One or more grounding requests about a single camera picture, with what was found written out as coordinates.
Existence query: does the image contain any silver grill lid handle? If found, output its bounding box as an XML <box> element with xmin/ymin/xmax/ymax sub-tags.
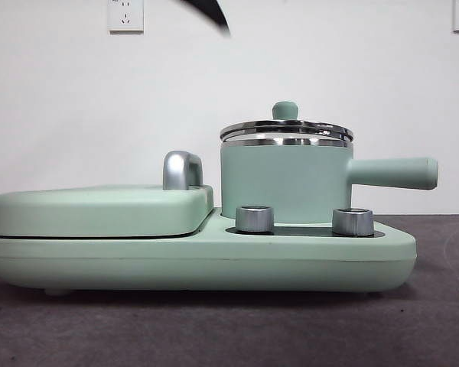
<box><xmin>162</xmin><ymin>150</ymin><xmax>204</xmax><ymax>191</ymax></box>

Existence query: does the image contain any mint green steamer pot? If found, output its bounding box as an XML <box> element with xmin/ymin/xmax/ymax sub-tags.
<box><xmin>220</xmin><ymin>138</ymin><xmax>440</xmax><ymax>225</ymax></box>

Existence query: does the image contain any mint green breakfast machine base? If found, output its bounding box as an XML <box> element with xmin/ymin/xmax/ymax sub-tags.
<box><xmin>0</xmin><ymin>206</ymin><xmax>418</xmax><ymax>297</ymax></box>

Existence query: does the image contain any mint green grill lid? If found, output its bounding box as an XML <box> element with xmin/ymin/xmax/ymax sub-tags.
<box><xmin>0</xmin><ymin>183</ymin><xmax>217</xmax><ymax>239</ymax></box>

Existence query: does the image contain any glass pot lid green knob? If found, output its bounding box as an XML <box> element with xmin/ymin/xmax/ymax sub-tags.
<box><xmin>219</xmin><ymin>100</ymin><xmax>355</xmax><ymax>149</ymax></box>

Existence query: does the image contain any silver control knob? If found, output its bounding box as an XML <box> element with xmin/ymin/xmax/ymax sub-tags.
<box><xmin>331</xmin><ymin>207</ymin><xmax>376</xmax><ymax>236</ymax></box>
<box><xmin>235</xmin><ymin>205</ymin><xmax>275</xmax><ymax>233</ymax></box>

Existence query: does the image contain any black glossy control panel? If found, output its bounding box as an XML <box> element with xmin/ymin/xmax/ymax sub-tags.
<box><xmin>227</xmin><ymin>225</ymin><xmax>386</xmax><ymax>238</ymax></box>

